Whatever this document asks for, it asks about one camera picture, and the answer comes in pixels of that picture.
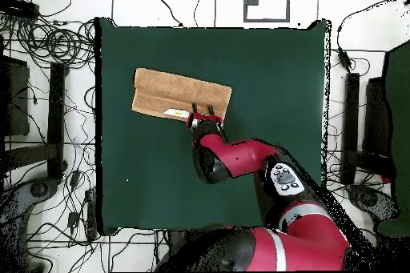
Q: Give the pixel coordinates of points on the tan terry towel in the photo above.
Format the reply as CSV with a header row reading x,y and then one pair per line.
x,y
173,90

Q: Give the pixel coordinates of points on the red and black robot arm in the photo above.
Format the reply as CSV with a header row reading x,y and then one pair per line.
x,y
240,157

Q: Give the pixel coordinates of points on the dark green table cloth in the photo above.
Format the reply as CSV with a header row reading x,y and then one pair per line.
x,y
144,173

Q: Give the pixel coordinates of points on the black power adapter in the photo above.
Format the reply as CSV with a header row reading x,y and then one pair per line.
x,y
344,58
75,179
73,220

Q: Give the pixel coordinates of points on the black power strip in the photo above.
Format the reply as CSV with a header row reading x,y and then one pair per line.
x,y
91,215
19,8

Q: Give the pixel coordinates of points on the black box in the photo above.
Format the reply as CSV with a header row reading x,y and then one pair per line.
x,y
376,109
16,100

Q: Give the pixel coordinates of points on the dark grey stand base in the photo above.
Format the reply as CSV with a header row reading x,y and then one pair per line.
x,y
371,199
38,189

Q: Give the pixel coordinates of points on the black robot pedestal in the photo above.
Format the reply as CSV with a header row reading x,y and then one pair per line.
x,y
176,237

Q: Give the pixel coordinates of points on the black stand leg frame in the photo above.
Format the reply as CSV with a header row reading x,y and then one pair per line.
x,y
351,109
57,109

